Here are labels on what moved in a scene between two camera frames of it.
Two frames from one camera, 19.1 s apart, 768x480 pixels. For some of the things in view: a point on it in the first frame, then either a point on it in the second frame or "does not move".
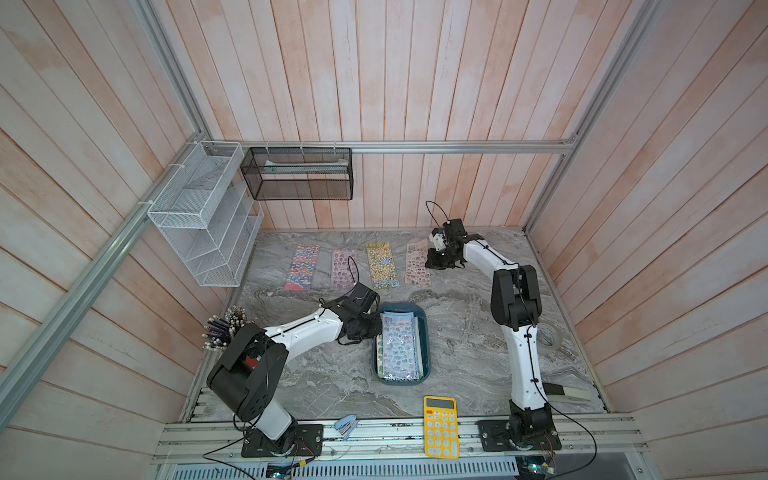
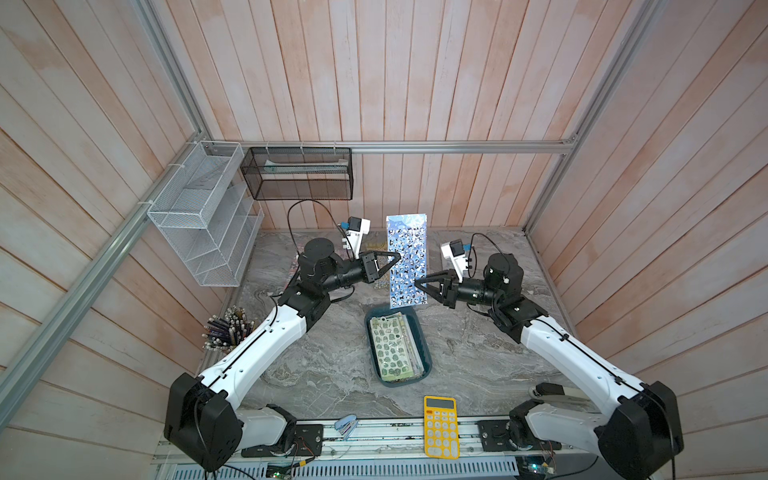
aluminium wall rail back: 510,146 does not move
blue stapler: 346,426 does not move
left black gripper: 376,328 to 370,267
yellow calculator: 441,428 does not move
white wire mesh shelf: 211,215 does not move
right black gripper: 431,262 to 447,297
